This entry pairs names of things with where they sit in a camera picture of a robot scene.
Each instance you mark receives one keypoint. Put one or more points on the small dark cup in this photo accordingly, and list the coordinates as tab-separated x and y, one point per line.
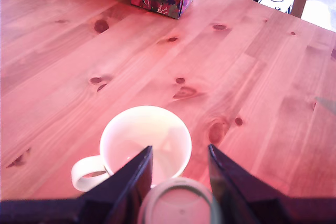
181	203

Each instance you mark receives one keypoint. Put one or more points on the cream mug with cartoon print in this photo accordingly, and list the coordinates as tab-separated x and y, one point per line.
136	129

